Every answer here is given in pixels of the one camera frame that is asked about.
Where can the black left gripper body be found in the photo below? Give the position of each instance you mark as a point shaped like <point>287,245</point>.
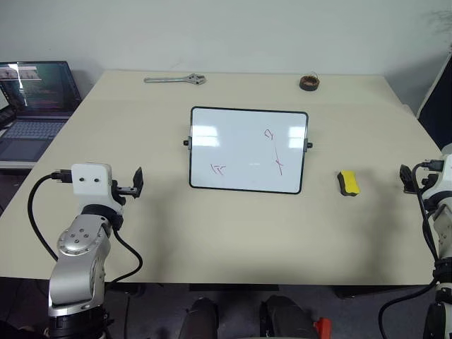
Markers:
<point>121,190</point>

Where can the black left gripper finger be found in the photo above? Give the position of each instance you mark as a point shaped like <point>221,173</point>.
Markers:
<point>138,182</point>

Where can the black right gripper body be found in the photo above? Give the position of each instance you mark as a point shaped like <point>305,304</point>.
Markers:
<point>421,181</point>

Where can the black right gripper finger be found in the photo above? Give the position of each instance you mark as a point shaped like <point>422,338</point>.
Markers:
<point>406,178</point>

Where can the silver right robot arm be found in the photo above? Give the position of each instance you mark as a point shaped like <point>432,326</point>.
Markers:
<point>444,233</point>

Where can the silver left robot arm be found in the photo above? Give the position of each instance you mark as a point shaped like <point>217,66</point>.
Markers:
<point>79,261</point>

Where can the yellow and black board eraser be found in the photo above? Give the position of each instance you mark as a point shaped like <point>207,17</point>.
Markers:
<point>350,182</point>

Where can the dark upright panel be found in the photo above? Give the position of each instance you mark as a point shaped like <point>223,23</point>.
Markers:
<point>438,116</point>

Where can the silver adjustable wrench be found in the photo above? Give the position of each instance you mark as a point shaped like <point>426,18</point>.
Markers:
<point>176,80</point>

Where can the black-framed whiteboard with red marks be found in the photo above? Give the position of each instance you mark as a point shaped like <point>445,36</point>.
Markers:
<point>243,150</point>

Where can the open dark laptop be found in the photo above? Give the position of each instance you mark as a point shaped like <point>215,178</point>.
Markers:
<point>33,102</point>

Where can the dark rounded shape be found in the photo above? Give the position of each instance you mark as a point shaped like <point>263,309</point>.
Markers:
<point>286,318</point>
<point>199,319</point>

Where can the small red object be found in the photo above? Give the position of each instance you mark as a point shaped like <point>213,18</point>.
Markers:
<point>323,327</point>

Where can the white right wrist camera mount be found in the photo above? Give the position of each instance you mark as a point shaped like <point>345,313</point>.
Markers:
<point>441,190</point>

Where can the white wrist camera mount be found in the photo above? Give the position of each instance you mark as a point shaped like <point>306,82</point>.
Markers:
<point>90,183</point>
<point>441,190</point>

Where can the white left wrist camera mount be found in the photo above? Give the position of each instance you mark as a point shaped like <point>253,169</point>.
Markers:
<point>90,183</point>

